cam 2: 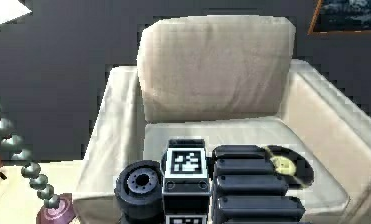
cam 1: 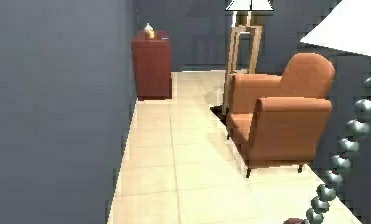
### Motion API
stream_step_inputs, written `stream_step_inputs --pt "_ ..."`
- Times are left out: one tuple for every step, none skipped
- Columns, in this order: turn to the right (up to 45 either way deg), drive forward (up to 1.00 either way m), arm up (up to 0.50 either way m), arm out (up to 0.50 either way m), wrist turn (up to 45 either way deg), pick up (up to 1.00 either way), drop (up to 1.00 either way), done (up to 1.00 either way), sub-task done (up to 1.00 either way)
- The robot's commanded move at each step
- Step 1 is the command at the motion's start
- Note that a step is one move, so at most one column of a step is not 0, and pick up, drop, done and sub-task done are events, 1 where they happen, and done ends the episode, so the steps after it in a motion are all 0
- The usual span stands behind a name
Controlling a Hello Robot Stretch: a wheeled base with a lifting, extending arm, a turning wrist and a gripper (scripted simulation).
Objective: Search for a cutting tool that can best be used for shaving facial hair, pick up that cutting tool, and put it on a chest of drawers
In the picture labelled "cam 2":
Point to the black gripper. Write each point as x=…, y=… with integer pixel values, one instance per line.
x=141, y=186

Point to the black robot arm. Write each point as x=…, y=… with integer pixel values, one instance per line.
x=246, y=190

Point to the grey beaded floor lamp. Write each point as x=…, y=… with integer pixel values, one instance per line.
x=33, y=170

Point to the beige armchair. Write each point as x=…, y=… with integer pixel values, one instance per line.
x=213, y=86

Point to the white lamp shade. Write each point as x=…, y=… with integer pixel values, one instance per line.
x=8, y=10

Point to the framed dark picture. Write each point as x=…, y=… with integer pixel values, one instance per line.
x=344, y=16

